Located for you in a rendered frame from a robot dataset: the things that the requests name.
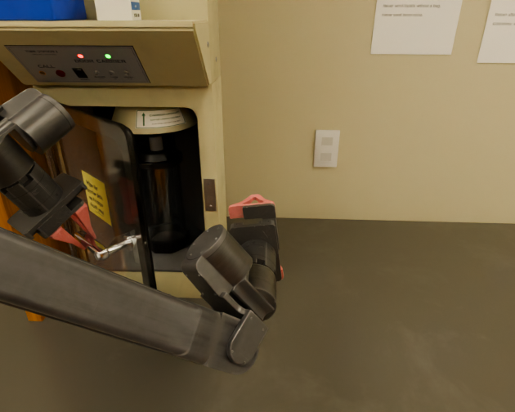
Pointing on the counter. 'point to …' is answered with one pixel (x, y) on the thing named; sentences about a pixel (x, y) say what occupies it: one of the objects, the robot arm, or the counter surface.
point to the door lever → (101, 245)
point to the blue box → (34, 10)
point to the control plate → (48, 62)
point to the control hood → (191, 72)
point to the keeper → (209, 194)
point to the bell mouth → (154, 118)
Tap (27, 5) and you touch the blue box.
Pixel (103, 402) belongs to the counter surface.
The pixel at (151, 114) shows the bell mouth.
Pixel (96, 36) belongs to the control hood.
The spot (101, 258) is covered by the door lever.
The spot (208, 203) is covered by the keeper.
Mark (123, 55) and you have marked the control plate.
